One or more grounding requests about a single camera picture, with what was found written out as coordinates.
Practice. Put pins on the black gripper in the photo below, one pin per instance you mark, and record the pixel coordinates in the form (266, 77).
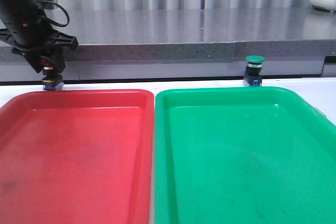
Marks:
(29, 41)

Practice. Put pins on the red mushroom push button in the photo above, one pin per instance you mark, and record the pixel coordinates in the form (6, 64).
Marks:
(52, 80)

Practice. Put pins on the green mushroom push button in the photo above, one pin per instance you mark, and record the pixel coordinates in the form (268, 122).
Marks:
(252, 77)

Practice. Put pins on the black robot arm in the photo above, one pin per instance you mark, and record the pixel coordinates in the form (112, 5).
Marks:
(16, 13)

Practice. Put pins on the grey stone counter ledge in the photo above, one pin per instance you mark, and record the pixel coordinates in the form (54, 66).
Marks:
(200, 44)

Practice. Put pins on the red plastic tray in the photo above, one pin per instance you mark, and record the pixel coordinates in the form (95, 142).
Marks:
(81, 156)

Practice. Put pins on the green plastic tray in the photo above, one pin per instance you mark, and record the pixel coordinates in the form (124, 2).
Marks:
(242, 155)

